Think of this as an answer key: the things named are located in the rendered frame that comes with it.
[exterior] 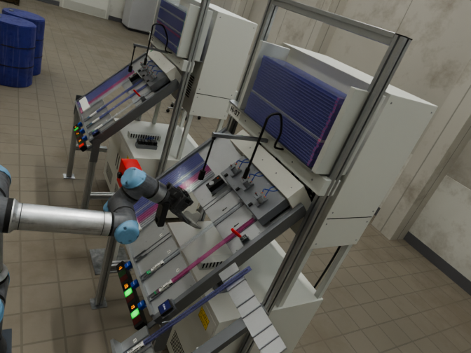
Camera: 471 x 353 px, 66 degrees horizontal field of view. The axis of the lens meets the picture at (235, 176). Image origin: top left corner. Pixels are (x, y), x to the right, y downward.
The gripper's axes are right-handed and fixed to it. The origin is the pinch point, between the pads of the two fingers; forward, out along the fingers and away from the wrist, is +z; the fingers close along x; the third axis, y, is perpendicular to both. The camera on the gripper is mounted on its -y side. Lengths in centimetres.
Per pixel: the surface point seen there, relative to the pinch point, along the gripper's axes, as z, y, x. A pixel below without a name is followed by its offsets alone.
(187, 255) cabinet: 35.6, -27.3, 21.3
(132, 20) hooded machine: 252, 54, 1011
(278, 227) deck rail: 16.9, 21.2, -21.0
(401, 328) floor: 232, 11, -20
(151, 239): 5.2, -24.1, 15.7
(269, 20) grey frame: -4, 85, 50
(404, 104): 19, 87, -21
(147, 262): 3.9, -29.6, 5.9
